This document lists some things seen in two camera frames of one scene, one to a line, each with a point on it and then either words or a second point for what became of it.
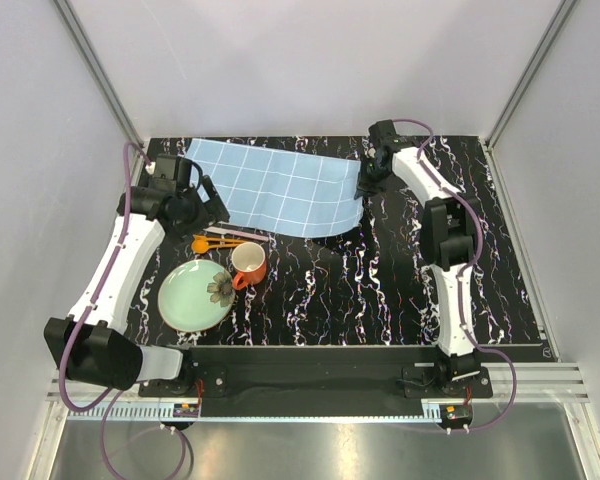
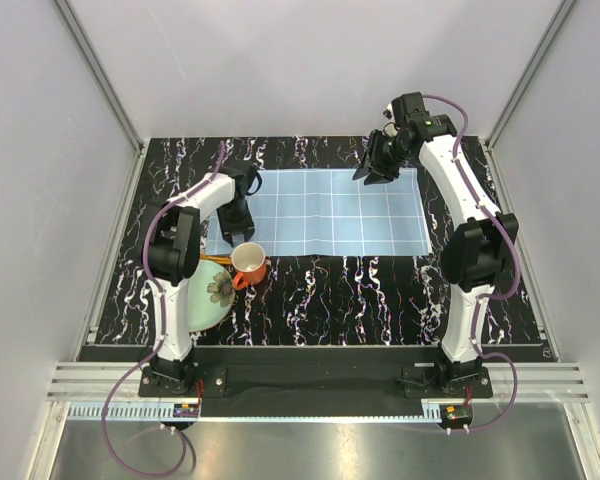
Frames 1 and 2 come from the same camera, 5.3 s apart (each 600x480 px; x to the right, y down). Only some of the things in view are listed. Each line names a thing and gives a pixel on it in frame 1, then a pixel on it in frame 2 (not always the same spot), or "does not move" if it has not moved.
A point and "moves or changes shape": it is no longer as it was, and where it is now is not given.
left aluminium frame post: x=100 y=71 does not move
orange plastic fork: x=213 y=239 → x=228 y=260
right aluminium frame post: x=550 y=38 does not move
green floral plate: x=195 y=294 does not move
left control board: x=186 y=410 does not move
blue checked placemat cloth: x=280 y=192 moves or changes shape
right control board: x=455 y=415 does not move
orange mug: x=249 y=259 does not move
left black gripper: x=212 y=211 → x=228 y=228
